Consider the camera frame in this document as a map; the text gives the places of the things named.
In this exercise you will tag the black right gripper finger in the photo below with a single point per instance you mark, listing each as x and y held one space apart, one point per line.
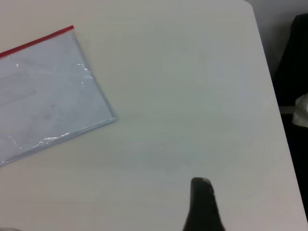
202 211

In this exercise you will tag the white crumpled sheet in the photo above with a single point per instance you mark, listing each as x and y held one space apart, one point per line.
302 110

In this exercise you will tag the clear plastic zip bag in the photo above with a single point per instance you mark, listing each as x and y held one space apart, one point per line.
48 96

